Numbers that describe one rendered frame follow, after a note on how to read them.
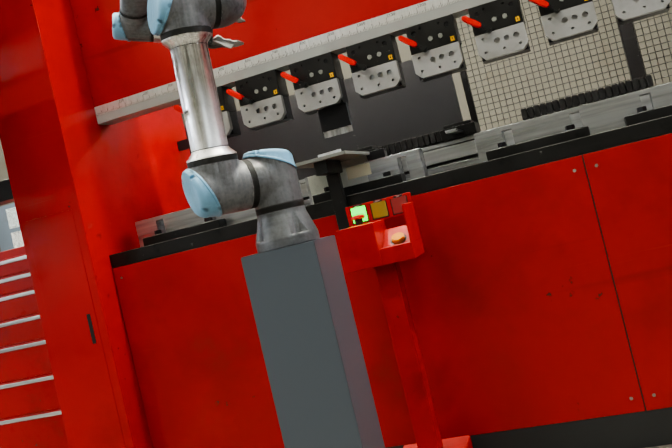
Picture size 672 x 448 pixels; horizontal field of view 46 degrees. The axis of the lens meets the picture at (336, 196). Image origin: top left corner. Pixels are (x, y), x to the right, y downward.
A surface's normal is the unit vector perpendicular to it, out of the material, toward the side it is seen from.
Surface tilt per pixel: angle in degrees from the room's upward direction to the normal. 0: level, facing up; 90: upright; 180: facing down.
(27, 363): 90
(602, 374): 90
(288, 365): 90
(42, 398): 90
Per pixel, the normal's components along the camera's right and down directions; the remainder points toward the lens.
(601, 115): -0.31, 0.04
